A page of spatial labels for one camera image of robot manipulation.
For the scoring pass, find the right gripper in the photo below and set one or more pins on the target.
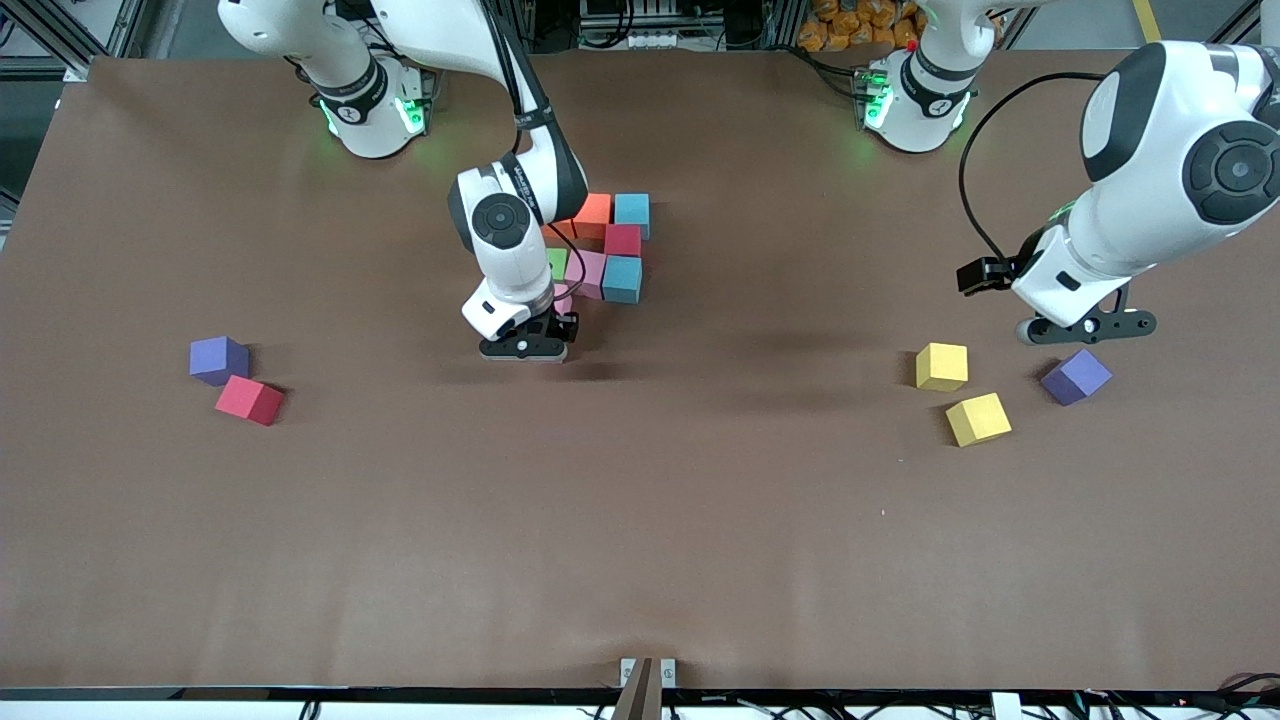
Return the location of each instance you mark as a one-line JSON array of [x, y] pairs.
[[560, 325]]

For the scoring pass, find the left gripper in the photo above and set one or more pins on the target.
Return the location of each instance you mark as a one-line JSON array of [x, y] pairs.
[[984, 275]]

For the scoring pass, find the pink foam cube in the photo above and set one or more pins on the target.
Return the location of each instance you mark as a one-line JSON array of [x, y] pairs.
[[565, 300], [588, 276]]

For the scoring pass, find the green foam cube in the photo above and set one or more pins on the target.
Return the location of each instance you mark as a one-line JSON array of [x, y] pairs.
[[558, 262]]

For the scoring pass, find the orange foam cube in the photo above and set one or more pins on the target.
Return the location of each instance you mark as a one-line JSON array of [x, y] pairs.
[[595, 212], [562, 232]]

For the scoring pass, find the light blue foam cube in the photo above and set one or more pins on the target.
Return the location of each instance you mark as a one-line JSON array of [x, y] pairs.
[[622, 280], [632, 210]]

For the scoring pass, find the crimson red foam cube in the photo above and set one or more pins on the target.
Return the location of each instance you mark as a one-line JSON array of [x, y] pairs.
[[248, 400], [622, 241]]

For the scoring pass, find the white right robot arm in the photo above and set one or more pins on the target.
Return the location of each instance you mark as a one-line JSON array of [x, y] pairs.
[[505, 225]]

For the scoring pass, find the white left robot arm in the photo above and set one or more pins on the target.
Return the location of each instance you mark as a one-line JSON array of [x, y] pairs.
[[1170, 170]]

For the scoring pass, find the yellow foam cube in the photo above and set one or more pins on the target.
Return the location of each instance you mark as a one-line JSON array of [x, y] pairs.
[[942, 366], [978, 420]]

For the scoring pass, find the purple foam cube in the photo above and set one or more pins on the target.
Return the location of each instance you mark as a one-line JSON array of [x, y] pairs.
[[218, 360], [1078, 378]]

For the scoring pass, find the pile of orange objects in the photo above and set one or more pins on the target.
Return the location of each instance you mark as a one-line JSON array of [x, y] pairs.
[[830, 30]]

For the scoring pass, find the white power strip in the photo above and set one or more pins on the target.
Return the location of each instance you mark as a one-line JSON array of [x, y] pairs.
[[655, 40]]

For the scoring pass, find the small white box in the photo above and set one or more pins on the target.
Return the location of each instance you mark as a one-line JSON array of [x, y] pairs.
[[1005, 705]]

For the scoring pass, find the small metal bracket plate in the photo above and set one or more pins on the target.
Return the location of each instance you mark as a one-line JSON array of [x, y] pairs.
[[668, 672]]

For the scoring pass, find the aluminium frame profile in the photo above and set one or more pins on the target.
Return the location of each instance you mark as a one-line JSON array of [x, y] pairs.
[[30, 68]]

